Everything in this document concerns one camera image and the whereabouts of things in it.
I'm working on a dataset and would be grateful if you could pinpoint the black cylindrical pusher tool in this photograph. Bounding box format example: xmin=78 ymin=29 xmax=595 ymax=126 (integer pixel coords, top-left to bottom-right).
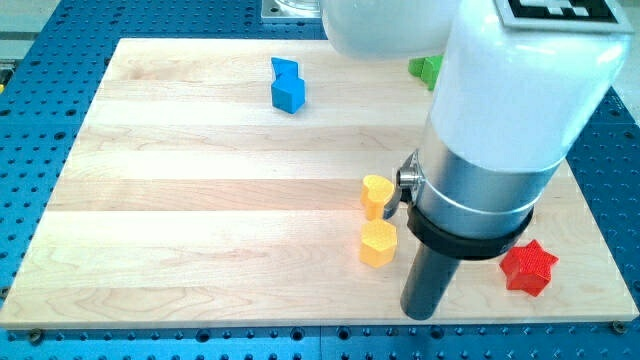
xmin=400 ymin=205 xmax=534 ymax=320

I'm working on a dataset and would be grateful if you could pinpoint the yellow heart block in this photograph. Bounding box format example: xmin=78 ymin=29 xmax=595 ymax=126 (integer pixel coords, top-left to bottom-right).
xmin=360 ymin=174 xmax=395 ymax=220

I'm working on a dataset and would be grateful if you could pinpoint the yellow hexagon block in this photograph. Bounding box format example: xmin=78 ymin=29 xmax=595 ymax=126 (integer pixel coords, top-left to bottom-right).
xmin=359 ymin=219 xmax=398 ymax=268

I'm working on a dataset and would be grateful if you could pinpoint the red star block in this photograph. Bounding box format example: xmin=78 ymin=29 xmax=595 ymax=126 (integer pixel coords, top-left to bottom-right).
xmin=499 ymin=239 xmax=559 ymax=297

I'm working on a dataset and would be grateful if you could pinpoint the wooden board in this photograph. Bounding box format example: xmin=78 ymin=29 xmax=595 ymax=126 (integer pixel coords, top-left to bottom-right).
xmin=0 ymin=37 xmax=640 ymax=331

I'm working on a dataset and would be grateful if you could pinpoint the blue cube block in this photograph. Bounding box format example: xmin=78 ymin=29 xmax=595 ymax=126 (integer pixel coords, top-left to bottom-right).
xmin=271 ymin=76 xmax=306 ymax=114

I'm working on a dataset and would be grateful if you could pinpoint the metal base plate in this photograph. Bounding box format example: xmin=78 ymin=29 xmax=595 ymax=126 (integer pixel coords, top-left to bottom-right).
xmin=260 ymin=0 xmax=321 ymax=24

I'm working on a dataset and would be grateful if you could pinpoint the black white fiducial marker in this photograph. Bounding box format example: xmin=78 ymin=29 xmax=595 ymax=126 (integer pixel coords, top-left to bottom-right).
xmin=494 ymin=0 xmax=634 ymax=34

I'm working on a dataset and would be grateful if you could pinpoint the blue crescent block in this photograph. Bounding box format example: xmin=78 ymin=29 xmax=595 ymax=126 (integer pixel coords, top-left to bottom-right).
xmin=271 ymin=57 xmax=299 ymax=79

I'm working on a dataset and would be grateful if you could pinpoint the green block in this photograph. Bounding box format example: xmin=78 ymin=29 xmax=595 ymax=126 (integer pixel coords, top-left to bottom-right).
xmin=408 ymin=54 xmax=443 ymax=91

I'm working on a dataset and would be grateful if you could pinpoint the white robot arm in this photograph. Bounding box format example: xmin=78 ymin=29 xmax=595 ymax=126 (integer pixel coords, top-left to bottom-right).
xmin=320 ymin=0 xmax=633 ymax=239

